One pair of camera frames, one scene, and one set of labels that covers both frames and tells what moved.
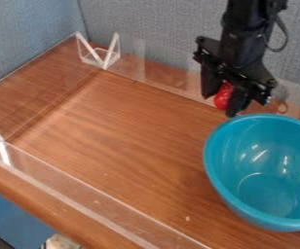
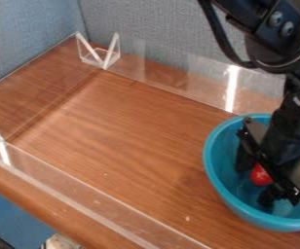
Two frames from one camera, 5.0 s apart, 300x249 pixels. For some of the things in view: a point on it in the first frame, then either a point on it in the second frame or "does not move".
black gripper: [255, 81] → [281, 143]
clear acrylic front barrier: [52, 185] does not move
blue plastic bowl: [261, 164] does not move
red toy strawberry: [223, 95] → [261, 176]
